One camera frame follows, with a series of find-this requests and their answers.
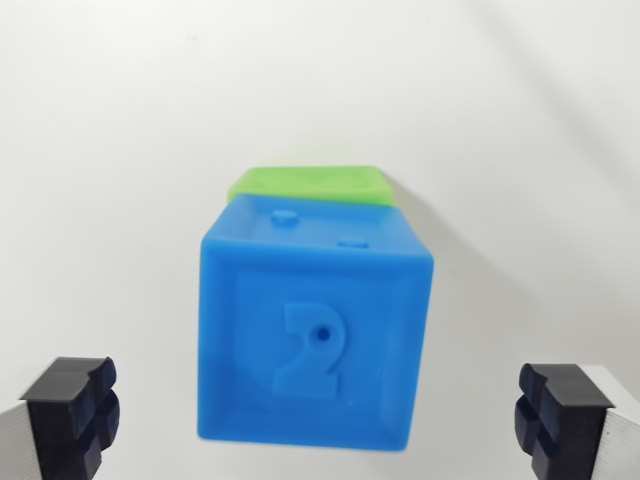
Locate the blue cube with number two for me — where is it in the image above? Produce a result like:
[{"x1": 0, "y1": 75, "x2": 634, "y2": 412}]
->
[{"x1": 196, "y1": 192, "x2": 435, "y2": 454}]

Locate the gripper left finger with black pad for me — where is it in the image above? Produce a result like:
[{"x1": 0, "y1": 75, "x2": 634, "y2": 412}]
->
[{"x1": 0, "y1": 355, "x2": 121, "y2": 480}]

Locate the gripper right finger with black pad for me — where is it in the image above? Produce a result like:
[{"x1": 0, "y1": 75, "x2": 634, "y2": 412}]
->
[{"x1": 513, "y1": 362, "x2": 640, "y2": 480}]

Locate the green cube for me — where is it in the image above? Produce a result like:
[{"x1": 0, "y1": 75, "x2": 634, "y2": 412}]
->
[{"x1": 225, "y1": 163, "x2": 395, "y2": 207}]

